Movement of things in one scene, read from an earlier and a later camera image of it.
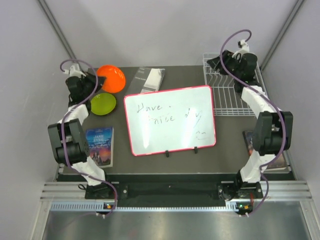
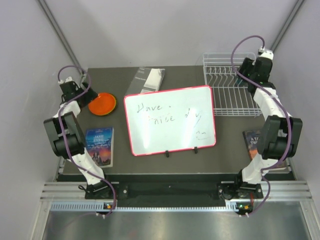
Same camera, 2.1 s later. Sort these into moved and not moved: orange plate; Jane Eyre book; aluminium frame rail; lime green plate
Moved: orange plate
Not moved: aluminium frame rail; lime green plate; Jane Eyre book
